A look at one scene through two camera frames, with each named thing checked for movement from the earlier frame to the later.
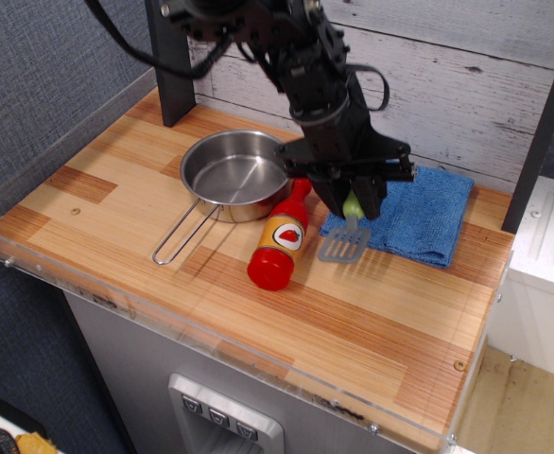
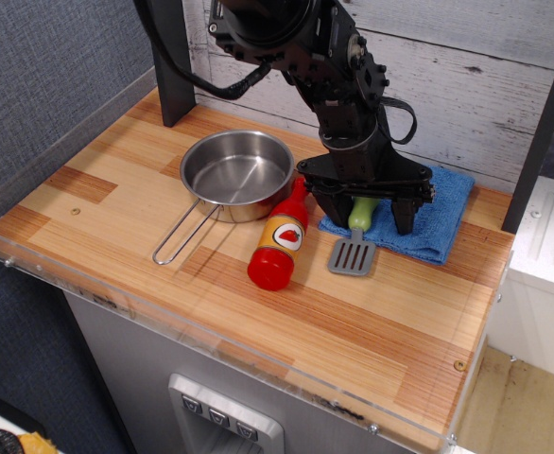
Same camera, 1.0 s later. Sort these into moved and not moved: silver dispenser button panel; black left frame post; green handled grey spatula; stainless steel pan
Moved: green handled grey spatula
Not moved: black left frame post; stainless steel pan; silver dispenser button panel
